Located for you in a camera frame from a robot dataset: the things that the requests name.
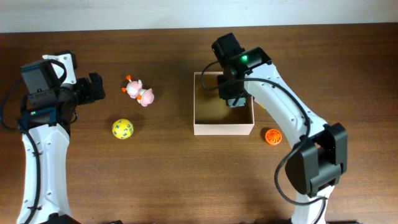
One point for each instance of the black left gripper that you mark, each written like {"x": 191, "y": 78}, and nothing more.
{"x": 93, "y": 94}

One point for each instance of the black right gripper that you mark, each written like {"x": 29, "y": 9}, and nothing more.
{"x": 225, "y": 93}

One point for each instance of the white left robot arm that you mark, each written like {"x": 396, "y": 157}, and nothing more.
{"x": 47, "y": 112}

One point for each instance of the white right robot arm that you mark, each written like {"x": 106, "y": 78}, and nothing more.
{"x": 308, "y": 174}

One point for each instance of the pink white toy duck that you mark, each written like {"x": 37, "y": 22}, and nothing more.
{"x": 136, "y": 91}

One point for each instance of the yellow ball with blue letters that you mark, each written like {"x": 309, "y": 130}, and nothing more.
{"x": 122, "y": 129}

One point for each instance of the white cardboard box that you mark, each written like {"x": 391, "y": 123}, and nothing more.
{"x": 212, "y": 116}

